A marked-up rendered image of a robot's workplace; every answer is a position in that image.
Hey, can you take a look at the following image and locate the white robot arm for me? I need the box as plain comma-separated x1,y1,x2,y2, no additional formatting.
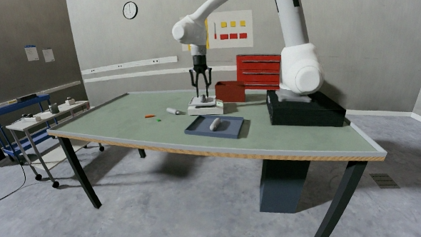
172,0,324,102

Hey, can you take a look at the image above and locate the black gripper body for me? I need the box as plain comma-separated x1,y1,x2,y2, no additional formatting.
193,55,208,74

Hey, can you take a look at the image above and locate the white digital scale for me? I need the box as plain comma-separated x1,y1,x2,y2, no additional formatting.
188,96,223,116

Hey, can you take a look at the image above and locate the red open box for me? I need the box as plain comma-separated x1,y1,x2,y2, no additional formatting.
215,81,245,103

